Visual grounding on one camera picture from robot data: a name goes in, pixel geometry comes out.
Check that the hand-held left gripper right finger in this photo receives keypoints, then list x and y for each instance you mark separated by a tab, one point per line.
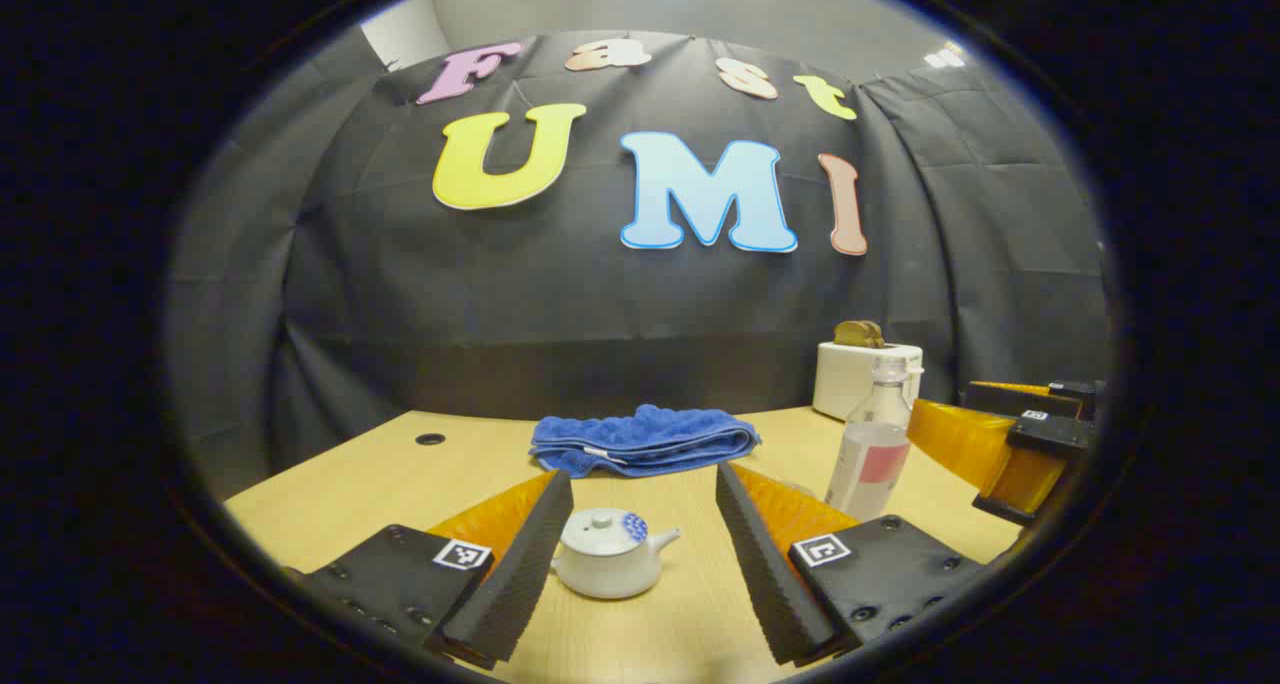
765	574

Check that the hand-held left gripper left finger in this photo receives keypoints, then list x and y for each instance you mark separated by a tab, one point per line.
520	574

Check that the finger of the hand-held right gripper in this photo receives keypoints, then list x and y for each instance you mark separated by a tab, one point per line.
1030	400
960	439

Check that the white ceramic teacup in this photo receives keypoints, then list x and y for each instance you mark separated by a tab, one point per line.
610	574

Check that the clear water bottle red label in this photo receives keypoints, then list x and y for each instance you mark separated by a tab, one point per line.
868	464

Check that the white toaster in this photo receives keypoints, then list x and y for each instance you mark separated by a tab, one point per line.
845	384

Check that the brown bread slice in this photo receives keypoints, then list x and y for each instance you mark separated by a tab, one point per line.
858	335

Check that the blue folded towel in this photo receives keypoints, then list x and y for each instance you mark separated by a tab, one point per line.
640	442

